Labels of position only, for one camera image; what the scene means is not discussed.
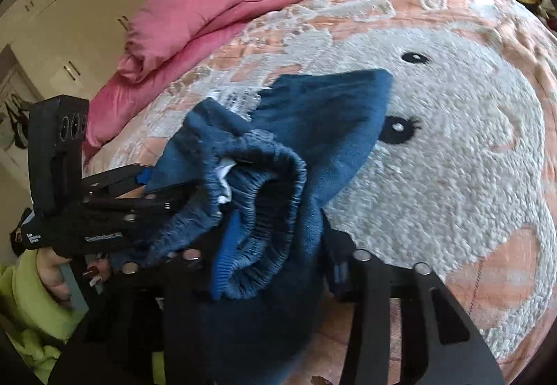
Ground pink and white printed blanket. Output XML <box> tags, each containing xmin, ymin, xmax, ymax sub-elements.
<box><xmin>83</xmin><ymin>0</ymin><xmax>557</xmax><ymax>385</ymax></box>

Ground person's left hand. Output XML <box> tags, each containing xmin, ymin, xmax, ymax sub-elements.
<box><xmin>37</xmin><ymin>249</ymin><xmax>109</xmax><ymax>309</ymax></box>

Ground blue denim pants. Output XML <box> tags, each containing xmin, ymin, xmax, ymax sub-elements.
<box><xmin>131</xmin><ymin>68</ymin><xmax>394</xmax><ymax>385</ymax></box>

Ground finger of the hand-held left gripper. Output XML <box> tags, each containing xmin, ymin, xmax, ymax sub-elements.
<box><xmin>83</xmin><ymin>164</ymin><xmax>155</xmax><ymax>196</ymax></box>
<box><xmin>89</xmin><ymin>181</ymin><xmax>210</xmax><ymax>216</ymax></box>

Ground person's left forearm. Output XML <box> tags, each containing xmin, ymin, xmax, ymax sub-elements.
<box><xmin>0</xmin><ymin>252</ymin><xmax>88</xmax><ymax>383</ymax></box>

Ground dark hanging object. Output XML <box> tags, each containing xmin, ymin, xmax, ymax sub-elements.
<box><xmin>2</xmin><ymin>93</ymin><xmax>31</xmax><ymax>151</ymax></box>

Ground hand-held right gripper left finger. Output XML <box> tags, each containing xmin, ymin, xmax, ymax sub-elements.
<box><xmin>48</xmin><ymin>210</ymin><xmax>245</xmax><ymax>385</ymax></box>

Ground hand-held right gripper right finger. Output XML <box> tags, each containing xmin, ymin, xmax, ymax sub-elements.
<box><xmin>326</xmin><ymin>230</ymin><xmax>505</xmax><ymax>385</ymax></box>

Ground pink quilt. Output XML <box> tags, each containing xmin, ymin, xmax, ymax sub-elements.
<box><xmin>83</xmin><ymin>0</ymin><xmax>336</xmax><ymax>163</ymax></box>

